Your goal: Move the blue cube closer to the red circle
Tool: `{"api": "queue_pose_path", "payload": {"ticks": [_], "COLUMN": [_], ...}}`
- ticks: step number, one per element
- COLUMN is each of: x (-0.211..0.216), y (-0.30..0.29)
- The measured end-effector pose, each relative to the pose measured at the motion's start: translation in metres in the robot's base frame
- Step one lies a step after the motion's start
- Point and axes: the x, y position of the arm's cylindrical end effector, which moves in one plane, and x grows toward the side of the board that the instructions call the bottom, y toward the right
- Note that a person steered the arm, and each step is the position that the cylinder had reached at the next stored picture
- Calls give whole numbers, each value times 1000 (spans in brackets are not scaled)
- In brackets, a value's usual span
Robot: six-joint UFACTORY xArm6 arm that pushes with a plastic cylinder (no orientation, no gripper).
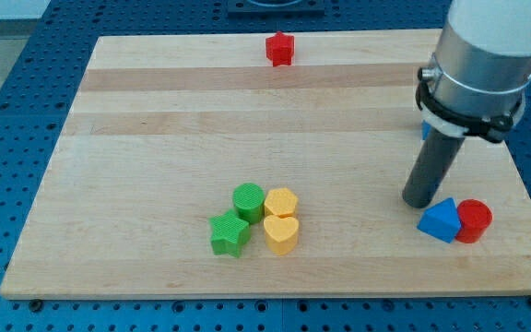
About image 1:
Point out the blue cube block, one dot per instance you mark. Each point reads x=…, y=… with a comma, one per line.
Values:
x=425, y=129

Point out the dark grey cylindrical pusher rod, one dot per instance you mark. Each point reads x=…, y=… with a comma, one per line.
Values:
x=434, y=160

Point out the green star block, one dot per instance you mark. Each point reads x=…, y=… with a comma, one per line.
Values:
x=229, y=234

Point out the wooden board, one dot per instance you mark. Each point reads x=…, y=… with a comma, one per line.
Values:
x=164, y=128

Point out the yellow heart block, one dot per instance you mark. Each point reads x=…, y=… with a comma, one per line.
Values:
x=281, y=234

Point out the red cylinder block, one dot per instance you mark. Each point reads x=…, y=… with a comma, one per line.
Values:
x=475, y=217

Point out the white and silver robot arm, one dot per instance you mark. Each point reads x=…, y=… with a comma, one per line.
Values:
x=475, y=81

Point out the yellow hexagon block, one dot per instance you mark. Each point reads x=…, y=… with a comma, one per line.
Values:
x=281, y=202

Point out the green cylinder block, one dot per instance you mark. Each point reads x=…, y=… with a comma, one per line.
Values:
x=248, y=201

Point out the red star block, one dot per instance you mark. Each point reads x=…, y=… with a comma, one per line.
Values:
x=279, y=48

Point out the blue triangular block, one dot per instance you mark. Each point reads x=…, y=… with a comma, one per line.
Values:
x=441, y=221

